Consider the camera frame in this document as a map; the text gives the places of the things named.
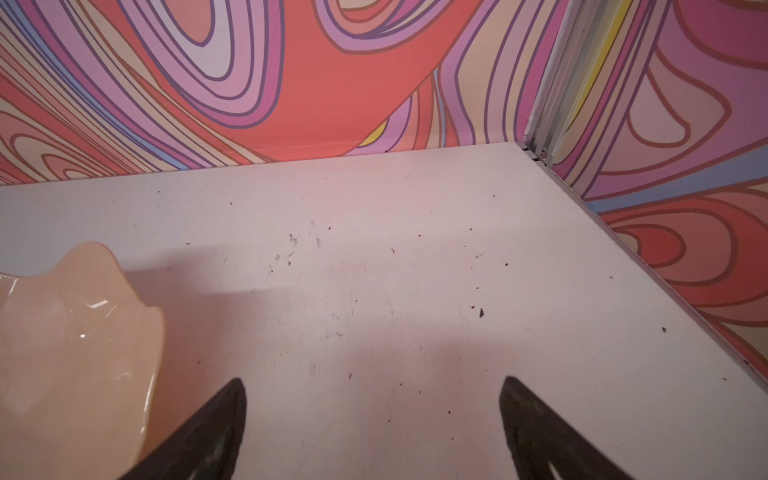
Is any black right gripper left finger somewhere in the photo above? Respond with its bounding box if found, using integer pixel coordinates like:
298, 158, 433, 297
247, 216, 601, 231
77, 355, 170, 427
121, 378, 247, 480

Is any aluminium corner frame post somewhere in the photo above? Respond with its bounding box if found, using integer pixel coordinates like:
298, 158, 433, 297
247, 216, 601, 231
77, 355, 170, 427
524, 0, 632, 168

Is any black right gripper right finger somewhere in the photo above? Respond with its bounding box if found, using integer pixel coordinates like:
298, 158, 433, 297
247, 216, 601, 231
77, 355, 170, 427
499, 376, 629, 479

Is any pink scalloped fruit bowl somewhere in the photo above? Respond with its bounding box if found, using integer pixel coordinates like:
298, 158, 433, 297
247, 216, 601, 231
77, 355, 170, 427
1, 242, 166, 479

